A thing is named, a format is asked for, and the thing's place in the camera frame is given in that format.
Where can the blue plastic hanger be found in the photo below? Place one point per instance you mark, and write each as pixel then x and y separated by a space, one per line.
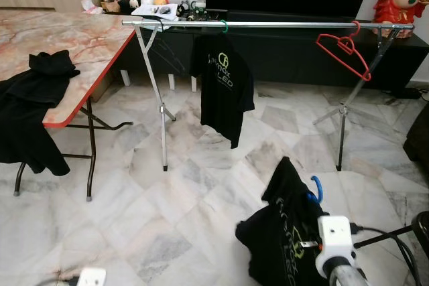
pixel 318 189

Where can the black T-shirt with logo print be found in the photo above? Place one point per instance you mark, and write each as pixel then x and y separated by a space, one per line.
pixel 224 92
pixel 281 232

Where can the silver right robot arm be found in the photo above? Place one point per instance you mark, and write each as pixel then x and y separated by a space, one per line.
pixel 348 278

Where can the red plastic hanger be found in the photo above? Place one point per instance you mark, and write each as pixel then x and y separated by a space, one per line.
pixel 347 46

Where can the green plastic hanger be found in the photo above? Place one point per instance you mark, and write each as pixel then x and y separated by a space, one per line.
pixel 225 29

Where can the black thin hanger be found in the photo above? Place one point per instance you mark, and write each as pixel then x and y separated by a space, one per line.
pixel 159 28

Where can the red robed figurine statue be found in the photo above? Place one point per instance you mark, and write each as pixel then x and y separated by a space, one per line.
pixel 395 5

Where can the black television console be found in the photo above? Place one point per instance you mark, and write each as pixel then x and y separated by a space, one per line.
pixel 281 51

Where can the silver metal clothes rack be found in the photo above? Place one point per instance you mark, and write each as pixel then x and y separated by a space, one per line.
pixel 268 25

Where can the stack of white papers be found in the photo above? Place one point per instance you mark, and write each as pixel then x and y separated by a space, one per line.
pixel 155 11

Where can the black and white plush toy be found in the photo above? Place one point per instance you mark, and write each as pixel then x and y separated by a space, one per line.
pixel 135 1

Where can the pink tissue packet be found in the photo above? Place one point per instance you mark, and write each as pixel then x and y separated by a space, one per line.
pixel 92 7

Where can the marble pattern folding table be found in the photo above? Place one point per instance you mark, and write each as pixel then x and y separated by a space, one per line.
pixel 67 38

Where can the black crumpled garment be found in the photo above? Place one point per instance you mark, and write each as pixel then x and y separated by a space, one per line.
pixel 33 98

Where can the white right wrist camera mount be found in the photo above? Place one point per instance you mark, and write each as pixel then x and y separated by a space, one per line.
pixel 335 239

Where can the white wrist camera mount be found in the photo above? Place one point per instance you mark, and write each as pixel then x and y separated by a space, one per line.
pixel 92 278
pixel 335 239

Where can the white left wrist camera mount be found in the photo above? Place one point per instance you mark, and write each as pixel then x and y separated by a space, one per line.
pixel 92 278

